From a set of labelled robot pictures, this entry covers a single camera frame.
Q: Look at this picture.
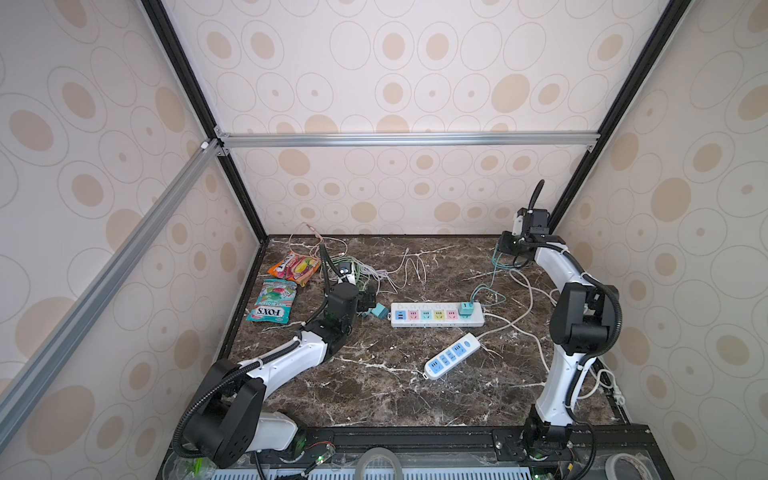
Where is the long multicolour power strip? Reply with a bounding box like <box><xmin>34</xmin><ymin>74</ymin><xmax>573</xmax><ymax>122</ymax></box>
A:
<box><xmin>389</xmin><ymin>302</ymin><xmax>485</xmax><ymax>328</ymax></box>

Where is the teal charger with teal cable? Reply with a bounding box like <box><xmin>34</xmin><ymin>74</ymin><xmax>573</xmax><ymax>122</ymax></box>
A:
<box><xmin>459</xmin><ymin>244</ymin><xmax>530</xmax><ymax>317</ymax></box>

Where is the short blue power strip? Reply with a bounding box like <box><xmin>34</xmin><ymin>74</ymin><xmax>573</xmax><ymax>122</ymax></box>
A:
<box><xmin>424</xmin><ymin>333</ymin><xmax>480</xmax><ymax>380</ymax></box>

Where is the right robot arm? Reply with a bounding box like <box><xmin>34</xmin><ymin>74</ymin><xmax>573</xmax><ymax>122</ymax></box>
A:
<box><xmin>498</xmin><ymin>180</ymin><xmax>622</xmax><ymax>449</ymax></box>

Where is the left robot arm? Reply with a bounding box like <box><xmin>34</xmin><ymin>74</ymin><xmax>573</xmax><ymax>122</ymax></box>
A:
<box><xmin>170</xmin><ymin>242</ymin><xmax>376</xmax><ymax>469</ymax></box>

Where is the teal charger cube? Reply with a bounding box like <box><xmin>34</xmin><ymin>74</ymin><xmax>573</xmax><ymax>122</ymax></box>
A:
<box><xmin>371</xmin><ymin>304</ymin><xmax>389</xmax><ymax>319</ymax></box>

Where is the orange candy bag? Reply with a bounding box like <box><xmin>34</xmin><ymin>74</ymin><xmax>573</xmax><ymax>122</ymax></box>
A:
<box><xmin>268</xmin><ymin>253</ymin><xmax>320</xmax><ymax>287</ymax></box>

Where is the green Fox's candy bag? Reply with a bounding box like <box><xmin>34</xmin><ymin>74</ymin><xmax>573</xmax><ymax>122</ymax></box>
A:
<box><xmin>246</xmin><ymin>278</ymin><xmax>298</xmax><ymax>325</ymax></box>

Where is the tape roll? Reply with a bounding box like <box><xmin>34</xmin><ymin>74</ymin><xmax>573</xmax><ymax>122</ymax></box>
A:
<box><xmin>604</xmin><ymin>453</ymin><xmax>650</xmax><ymax>480</ymax></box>

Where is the green charging cable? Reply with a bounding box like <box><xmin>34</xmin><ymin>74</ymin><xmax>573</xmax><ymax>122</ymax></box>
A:
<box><xmin>353</xmin><ymin>257</ymin><xmax>385</xmax><ymax>292</ymax></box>

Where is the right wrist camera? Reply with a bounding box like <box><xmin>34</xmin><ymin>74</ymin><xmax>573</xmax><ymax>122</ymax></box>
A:
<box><xmin>512</xmin><ymin>208</ymin><xmax>550</xmax><ymax>237</ymax></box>

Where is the white lilac coiled cable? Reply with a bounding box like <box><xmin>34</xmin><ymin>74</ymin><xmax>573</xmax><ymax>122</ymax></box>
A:
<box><xmin>377</xmin><ymin>245</ymin><xmax>445</xmax><ymax>289</ymax></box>

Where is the pink charging cable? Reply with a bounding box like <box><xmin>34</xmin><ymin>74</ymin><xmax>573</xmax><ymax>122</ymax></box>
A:
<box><xmin>287</xmin><ymin>221</ymin><xmax>349</xmax><ymax>256</ymax></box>

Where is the silver aluminium rail back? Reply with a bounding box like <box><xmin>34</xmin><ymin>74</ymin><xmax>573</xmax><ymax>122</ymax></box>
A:
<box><xmin>219</xmin><ymin>130</ymin><xmax>600</xmax><ymax>149</ymax></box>

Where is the silver aluminium rail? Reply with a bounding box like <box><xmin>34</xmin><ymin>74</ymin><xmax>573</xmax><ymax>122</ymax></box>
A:
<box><xmin>219</xmin><ymin>130</ymin><xmax>600</xmax><ymax>149</ymax></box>
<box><xmin>1</xmin><ymin>138</ymin><xmax>222</xmax><ymax>449</ymax></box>

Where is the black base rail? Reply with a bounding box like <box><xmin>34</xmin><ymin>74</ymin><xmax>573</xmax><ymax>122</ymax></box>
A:
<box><xmin>158</xmin><ymin>424</ymin><xmax>672</xmax><ymax>479</ymax></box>

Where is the silver aluminium rail left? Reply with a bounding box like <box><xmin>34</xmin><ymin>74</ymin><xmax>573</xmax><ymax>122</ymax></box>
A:
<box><xmin>1</xmin><ymin>138</ymin><xmax>222</xmax><ymax>449</ymax></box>

